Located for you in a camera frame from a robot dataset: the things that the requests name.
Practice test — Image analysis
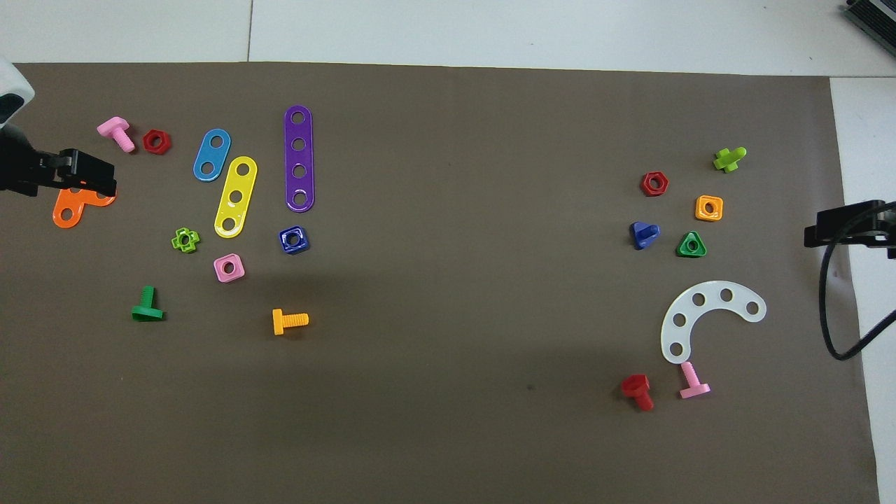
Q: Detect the yellow three-hole plate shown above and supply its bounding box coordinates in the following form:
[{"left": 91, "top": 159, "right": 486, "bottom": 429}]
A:
[{"left": 213, "top": 155, "right": 259, "bottom": 239}]

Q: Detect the red plastic screw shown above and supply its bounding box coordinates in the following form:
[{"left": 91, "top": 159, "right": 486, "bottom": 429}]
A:
[{"left": 620, "top": 374, "right": 655, "bottom": 412}]

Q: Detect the pink square plastic nut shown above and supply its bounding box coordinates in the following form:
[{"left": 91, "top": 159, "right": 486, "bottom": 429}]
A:
[{"left": 213, "top": 253, "right": 246, "bottom": 284}]

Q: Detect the purple four-hole plate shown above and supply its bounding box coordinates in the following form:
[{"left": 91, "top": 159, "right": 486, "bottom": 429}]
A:
[{"left": 283, "top": 104, "right": 316, "bottom": 213}]

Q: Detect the dark green plastic screw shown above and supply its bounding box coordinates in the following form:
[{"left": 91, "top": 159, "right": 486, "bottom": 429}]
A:
[{"left": 131, "top": 285, "right": 165, "bottom": 323}]

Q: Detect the dark blue square nut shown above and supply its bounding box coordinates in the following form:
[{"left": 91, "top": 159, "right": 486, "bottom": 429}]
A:
[{"left": 278, "top": 225, "right": 310, "bottom": 256}]

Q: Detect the dark grey ribbed device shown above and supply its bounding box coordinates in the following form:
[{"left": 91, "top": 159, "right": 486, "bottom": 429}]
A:
[{"left": 842, "top": 0, "right": 896, "bottom": 39}]

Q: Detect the dark blue plastic screw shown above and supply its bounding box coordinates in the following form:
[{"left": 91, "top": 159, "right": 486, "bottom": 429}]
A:
[{"left": 629, "top": 220, "right": 662, "bottom": 251}]

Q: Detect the orange angled three-hole plate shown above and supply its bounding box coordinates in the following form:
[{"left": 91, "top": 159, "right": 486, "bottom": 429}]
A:
[{"left": 52, "top": 186, "right": 118, "bottom": 230}]

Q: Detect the orange plastic screw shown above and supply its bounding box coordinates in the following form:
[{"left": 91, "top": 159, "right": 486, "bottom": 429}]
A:
[{"left": 272, "top": 309, "right": 310, "bottom": 337}]

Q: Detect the brown table mat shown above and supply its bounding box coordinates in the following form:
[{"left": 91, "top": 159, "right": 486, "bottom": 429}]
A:
[{"left": 0, "top": 62, "right": 880, "bottom": 504}]

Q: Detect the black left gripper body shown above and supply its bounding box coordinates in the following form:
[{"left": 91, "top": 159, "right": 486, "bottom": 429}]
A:
[{"left": 0, "top": 125, "right": 65, "bottom": 199}]

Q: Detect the pink plastic screw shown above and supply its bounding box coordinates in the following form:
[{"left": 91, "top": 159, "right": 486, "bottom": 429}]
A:
[
  {"left": 97, "top": 116, "right": 137, "bottom": 153},
  {"left": 678, "top": 361, "right": 712, "bottom": 400}
]

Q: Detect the white curved five-hole plate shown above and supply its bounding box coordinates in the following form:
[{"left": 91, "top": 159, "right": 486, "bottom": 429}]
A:
[{"left": 660, "top": 281, "right": 768, "bottom": 365}]

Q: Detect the lime green plastic screw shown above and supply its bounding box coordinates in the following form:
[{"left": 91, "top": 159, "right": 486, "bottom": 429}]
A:
[{"left": 713, "top": 146, "right": 748, "bottom": 174}]

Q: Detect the green triangular plastic nut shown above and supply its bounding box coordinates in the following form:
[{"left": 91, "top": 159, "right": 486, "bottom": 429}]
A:
[{"left": 676, "top": 230, "right": 708, "bottom": 259}]

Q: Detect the blue two-hole plate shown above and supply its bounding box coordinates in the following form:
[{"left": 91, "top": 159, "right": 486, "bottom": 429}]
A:
[{"left": 192, "top": 128, "right": 232, "bottom": 183}]

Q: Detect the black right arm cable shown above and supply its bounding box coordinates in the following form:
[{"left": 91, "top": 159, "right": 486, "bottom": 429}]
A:
[{"left": 818, "top": 203, "right": 896, "bottom": 362}]

